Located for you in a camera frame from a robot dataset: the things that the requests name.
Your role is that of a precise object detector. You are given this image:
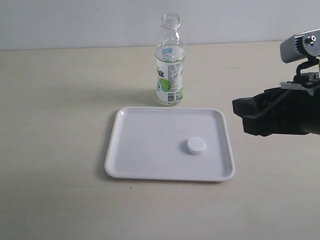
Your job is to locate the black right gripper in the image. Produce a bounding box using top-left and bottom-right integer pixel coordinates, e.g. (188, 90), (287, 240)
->
(232, 72), (320, 137)

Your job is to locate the white bottle cap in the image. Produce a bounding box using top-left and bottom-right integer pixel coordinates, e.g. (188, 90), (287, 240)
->
(186, 136), (207, 155)

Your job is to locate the clear lime drink bottle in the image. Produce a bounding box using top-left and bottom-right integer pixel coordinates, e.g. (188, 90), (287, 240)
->
(154, 13), (186, 106)

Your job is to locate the white plastic tray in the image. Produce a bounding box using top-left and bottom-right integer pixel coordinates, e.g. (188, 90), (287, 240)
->
(104, 106), (235, 182)

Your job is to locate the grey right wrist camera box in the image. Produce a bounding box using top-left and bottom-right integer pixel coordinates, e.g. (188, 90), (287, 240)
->
(280, 28), (320, 64)

